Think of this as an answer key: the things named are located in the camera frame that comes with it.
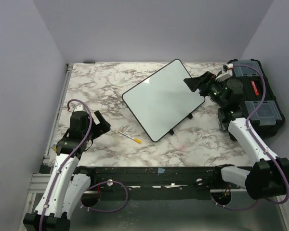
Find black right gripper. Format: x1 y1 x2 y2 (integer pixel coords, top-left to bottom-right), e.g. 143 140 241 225
184 71 227 108

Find yellow marker cap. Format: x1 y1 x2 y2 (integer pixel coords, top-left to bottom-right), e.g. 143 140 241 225
133 138 142 144

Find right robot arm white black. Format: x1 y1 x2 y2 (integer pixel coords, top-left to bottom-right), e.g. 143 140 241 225
184 72 289 203

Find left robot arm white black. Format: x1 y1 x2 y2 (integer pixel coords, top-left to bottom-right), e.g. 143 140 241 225
23 110 111 231

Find black toolbox clear lids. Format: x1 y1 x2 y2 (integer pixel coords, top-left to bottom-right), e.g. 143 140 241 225
229 59 285 139

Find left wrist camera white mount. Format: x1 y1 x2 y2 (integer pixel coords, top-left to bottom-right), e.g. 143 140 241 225
72 103 86 113

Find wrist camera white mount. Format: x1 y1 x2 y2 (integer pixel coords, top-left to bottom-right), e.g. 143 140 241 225
72 103 86 113
216 63 234 82

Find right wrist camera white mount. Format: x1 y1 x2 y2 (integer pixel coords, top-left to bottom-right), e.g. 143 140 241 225
216 63 234 82

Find white tablet whiteboard black frame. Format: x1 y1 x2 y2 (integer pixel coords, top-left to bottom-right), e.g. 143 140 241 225
122 59 205 142

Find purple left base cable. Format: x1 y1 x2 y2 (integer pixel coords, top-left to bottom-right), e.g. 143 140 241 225
79 180 129 213

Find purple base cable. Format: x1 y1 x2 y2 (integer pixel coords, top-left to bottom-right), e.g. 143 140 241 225
79 180 129 213
210 191 261 210

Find black mounting rail base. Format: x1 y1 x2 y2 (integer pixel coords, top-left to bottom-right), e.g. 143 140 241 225
38 165 256 202

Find aluminium frame extrusion left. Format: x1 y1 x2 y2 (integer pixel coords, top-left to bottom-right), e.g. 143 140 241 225
18 64 73 231

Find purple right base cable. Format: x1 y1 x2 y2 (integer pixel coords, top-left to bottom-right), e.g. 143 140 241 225
210 191 261 210

